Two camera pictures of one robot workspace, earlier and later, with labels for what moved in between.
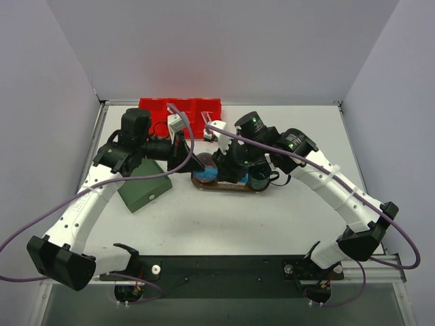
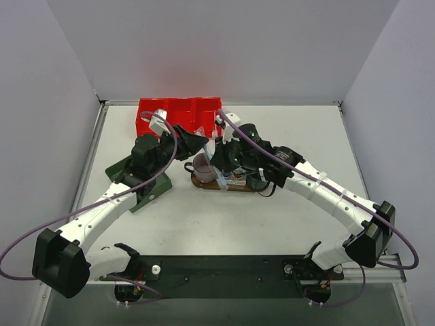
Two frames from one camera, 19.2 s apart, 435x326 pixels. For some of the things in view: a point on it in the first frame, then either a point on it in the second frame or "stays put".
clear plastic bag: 226,184 stays put
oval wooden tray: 214,185 stays put
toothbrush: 206,116 -> 223,184
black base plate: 226,276 stays put
